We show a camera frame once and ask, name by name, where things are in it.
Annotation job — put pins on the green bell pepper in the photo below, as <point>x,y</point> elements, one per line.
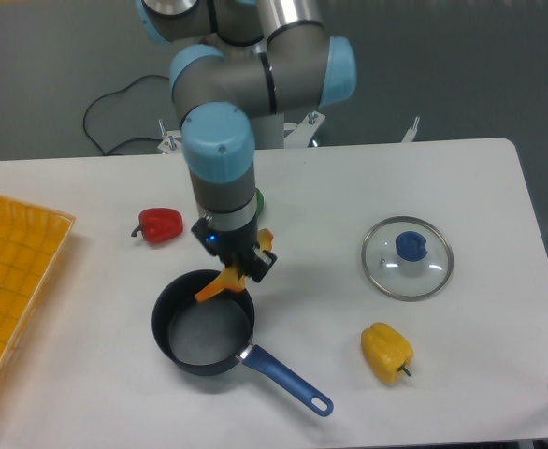
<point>260,203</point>

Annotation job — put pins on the glass lid blue knob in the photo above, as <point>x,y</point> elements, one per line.
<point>407,258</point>

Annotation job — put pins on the yellow plastic basket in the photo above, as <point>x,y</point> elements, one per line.
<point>31,237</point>

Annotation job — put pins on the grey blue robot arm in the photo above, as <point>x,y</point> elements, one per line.
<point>250,59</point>

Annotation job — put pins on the red bell pepper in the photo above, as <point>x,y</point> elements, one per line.
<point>158,225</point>

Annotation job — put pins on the yellow bell pepper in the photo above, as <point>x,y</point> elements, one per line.
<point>387,352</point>

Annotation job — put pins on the black pot blue handle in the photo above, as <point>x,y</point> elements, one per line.
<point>210,338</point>

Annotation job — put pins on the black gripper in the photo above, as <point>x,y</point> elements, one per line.
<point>236,248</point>

